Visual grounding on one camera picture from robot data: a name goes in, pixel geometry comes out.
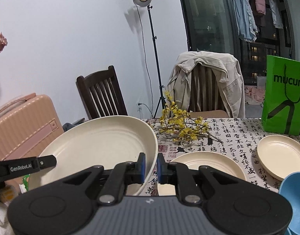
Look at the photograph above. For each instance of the pink hanging jacket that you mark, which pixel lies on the pink hanging jacket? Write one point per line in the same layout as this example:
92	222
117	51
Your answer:
259	1

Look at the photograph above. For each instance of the black framed sliding glass door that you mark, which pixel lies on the black framed sliding glass door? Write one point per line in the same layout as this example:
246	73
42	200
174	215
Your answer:
206	29

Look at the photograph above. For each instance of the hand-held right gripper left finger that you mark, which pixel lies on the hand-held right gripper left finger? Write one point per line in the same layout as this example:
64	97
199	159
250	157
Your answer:
142	169

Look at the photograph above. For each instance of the pink suitcase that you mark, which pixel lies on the pink suitcase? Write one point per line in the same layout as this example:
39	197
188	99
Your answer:
22	132

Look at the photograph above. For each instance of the blue bowl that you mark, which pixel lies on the blue bowl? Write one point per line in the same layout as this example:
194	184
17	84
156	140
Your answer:
297	191

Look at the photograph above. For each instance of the cream plate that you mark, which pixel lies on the cream plate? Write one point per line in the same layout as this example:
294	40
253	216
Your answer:
280	154
208	160
96	142

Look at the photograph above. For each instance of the brown slatted wooden chair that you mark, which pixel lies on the brown slatted wooden chair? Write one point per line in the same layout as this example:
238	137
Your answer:
204	90

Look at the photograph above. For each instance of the yellow blossom branch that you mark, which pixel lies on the yellow blossom branch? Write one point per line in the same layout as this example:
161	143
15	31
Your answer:
179	122

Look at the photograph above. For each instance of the pink cloth pile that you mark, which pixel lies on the pink cloth pile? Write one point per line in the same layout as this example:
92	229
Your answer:
254	94

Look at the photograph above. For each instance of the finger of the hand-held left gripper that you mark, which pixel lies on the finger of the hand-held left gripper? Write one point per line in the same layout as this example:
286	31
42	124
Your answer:
48	161

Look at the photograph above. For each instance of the green paper bag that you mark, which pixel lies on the green paper bag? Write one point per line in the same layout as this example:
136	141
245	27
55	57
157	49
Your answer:
275	98

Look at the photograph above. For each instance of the light blue hanging shirt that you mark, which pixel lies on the light blue hanging shirt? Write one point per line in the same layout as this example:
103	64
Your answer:
244	17

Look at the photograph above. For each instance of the dark wooden chair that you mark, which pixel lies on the dark wooden chair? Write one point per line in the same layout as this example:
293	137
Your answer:
98	76

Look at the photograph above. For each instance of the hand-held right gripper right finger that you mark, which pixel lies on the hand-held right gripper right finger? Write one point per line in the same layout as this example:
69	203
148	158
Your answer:
161	170

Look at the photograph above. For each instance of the white hanging shirt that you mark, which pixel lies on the white hanging shirt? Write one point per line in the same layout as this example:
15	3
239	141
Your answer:
275	12

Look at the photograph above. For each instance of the grey cloth pouch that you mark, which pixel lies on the grey cloth pouch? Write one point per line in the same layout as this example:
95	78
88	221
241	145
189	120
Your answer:
71	126

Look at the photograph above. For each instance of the beige jacket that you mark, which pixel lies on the beige jacket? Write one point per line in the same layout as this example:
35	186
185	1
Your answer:
206	58

